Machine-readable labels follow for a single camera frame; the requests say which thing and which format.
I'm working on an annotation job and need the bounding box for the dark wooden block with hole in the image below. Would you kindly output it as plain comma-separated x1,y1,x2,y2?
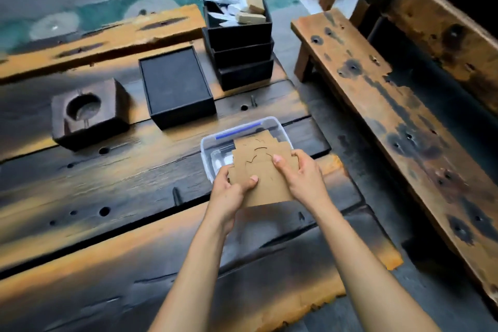
51,78,131,152

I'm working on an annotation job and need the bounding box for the stack of brown cardboard cutouts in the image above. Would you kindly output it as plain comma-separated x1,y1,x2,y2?
227,129,301,208

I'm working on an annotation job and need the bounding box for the green patterned rug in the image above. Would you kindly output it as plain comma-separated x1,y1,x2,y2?
0,0,301,54

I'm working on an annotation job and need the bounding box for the long worn wooden bench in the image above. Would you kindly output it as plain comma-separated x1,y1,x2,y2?
290,8,498,307

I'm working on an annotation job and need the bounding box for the person's right forearm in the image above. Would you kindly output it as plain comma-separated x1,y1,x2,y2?
310,196,442,332

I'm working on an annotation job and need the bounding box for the person's left hand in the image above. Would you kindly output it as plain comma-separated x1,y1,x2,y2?
204,164,260,233

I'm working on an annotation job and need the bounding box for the open black box with packets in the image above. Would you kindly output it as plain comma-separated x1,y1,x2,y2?
203,0,273,51

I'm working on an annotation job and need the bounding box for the person's right hand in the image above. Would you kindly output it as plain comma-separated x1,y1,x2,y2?
272,148,332,214

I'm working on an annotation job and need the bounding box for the person's left forearm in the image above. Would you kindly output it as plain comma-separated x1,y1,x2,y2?
149,214,235,332

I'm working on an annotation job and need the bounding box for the large worn wooden table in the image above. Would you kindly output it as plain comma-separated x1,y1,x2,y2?
348,0,498,115

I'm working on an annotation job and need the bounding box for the flat black box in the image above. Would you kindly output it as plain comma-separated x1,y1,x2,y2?
139,45,217,131

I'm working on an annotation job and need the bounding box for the clear plastic container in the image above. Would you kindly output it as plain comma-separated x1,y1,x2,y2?
200,116,295,184

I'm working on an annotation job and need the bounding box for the raised wooden plank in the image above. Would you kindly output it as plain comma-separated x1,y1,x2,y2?
0,4,207,84

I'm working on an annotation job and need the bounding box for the blue pen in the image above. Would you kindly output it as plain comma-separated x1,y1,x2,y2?
215,122,262,140

